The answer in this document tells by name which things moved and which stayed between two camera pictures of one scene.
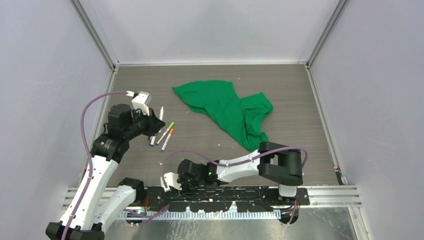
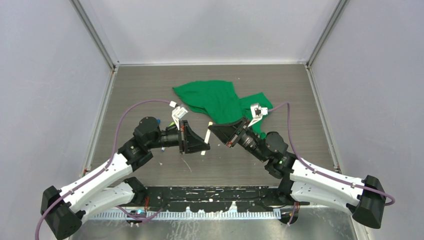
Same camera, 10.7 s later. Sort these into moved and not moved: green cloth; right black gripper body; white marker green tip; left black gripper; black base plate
Moved: right black gripper body; white marker green tip; left black gripper
Not moved: green cloth; black base plate
